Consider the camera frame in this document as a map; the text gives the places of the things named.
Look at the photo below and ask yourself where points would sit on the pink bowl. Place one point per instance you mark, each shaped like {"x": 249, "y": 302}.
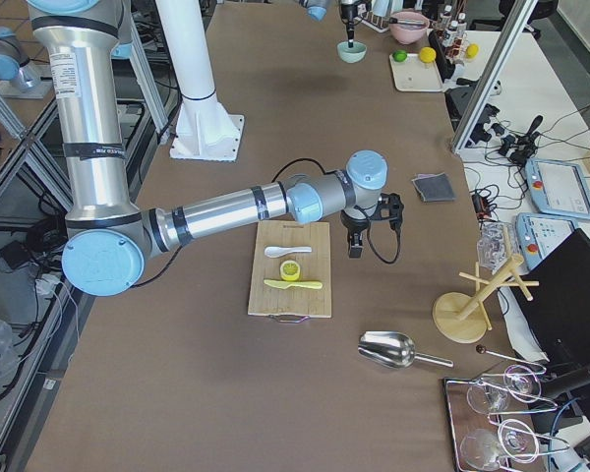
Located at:
{"x": 407, "y": 27}

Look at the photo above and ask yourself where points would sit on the wire glass rack tray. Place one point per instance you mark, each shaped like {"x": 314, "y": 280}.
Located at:
{"x": 490, "y": 422}

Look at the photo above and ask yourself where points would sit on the black monitor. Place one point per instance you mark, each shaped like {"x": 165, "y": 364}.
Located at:
{"x": 559, "y": 315}

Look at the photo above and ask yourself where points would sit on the mint green bowl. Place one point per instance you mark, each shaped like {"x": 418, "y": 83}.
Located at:
{"x": 351, "y": 52}

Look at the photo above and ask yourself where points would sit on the upper wine glass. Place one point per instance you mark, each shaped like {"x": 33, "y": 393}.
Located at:
{"x": 493, "y": 393}

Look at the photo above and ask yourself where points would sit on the lower teach pendant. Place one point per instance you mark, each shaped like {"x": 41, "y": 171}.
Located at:
{"x": 539, "y": 234}

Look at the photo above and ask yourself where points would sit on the wine glass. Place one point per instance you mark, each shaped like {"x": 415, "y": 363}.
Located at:
{"x": 493, "y": 393}
{"x": 512, "y": 442}

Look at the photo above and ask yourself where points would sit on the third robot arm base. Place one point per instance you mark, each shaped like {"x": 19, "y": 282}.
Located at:
{"x": 19, "y": 76}

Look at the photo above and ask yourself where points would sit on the clear plastic container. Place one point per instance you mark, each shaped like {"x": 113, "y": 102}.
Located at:
{"x": 496, "y": 243}

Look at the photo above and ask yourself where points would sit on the yellow fruit on rack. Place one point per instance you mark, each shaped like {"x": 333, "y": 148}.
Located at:
{"x": 472, "y": 50}

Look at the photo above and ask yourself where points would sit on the yellow plastic knife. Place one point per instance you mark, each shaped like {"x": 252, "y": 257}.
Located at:
{"x": 283, "y": 284}

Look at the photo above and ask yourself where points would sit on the metal scoop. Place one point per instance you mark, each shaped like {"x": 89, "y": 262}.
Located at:
{"x": 394, "y": 349}

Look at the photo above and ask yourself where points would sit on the bamboo cutting board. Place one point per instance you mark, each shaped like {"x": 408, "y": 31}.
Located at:
{"x": 292, "y": 303}

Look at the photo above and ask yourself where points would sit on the green lime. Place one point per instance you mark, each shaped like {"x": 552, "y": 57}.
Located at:
{"x": 399, "y": 56}

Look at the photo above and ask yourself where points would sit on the yellow lemon slice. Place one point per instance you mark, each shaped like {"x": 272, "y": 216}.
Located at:
{"x": 290, "y": 270}

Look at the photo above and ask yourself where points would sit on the cream tray with bear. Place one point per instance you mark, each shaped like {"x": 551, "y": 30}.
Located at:
{"x": 412, "y": 75}

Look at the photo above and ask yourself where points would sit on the white ceramic spoon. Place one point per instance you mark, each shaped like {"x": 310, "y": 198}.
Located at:
{"x": 274, "y": 252}

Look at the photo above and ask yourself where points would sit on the teach pendant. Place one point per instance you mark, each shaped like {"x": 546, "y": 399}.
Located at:
{"x": 539, "y": 234}
{"x": 558, "y": 188}

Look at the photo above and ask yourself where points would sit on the lower wine glass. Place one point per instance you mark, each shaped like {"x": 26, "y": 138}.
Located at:
{"x": 512, "y": 442}

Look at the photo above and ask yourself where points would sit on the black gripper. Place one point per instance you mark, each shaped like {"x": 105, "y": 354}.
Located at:
{"x": 355, "y": 224}
{"x": 347, "y": 12}

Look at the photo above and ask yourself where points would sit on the upper teach pendant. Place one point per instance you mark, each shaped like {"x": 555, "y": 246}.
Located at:
{"x": 558, "y": 188}

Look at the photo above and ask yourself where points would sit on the grey folded cloth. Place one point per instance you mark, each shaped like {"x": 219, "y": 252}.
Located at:
{"x": 433, "y": 188}

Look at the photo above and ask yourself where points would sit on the white pedestal column base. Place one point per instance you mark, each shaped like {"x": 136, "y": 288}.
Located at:
{"x": 204, "y": 129}

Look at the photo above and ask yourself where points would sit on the aluminium frame post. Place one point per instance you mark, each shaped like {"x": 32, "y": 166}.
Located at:
{"x": 512, "y": 29}

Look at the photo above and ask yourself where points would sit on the wooden cup tree stand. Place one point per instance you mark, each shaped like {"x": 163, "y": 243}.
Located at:
{"x": 463, "y": 318}

